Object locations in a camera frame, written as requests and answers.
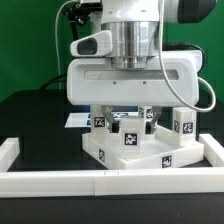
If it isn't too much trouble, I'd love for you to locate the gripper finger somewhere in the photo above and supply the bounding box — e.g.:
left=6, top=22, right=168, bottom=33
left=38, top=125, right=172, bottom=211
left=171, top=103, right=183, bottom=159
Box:
left=101, top=105, right=118, bottom=133
left=145, top=107, right=162, bottom=134

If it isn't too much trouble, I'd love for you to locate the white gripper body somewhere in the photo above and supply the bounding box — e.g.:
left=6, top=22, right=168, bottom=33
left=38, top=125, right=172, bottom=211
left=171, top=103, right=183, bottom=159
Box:
left=67, top=31, right=202, bottom=107

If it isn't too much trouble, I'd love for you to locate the white square table top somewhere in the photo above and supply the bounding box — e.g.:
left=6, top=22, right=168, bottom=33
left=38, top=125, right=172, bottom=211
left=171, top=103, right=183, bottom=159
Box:
left=82, top=126, right=204, bottom=170

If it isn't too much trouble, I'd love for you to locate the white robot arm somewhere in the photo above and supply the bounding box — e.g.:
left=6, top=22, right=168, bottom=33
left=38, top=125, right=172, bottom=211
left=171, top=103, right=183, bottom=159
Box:
left=67, top=0, right=217, bottom=133

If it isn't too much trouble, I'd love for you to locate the white marker sheet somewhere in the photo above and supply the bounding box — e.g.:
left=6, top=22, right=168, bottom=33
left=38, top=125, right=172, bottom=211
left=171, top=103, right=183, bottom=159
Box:
left=65, top=112, right=129, bottom=128

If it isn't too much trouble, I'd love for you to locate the white U-shaped fence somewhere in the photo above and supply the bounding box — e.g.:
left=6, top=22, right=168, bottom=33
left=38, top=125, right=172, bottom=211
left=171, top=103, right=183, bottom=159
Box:
left=0, top=134, right=224, bottom=198

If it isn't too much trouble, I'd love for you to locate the black cable bundle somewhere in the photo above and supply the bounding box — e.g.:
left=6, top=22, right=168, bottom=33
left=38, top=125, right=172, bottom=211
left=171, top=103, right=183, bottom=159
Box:
left=39, top=73, right=69, bottom=92

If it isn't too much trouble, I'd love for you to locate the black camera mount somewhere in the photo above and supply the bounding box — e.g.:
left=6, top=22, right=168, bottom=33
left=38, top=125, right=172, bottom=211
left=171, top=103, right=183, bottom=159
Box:
left=62, top=3, right=102, bottom=26

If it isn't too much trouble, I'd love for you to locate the white cable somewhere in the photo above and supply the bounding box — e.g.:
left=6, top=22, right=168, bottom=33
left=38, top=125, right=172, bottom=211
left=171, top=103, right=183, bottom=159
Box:
left=54, top=0, right=78, bottom=78

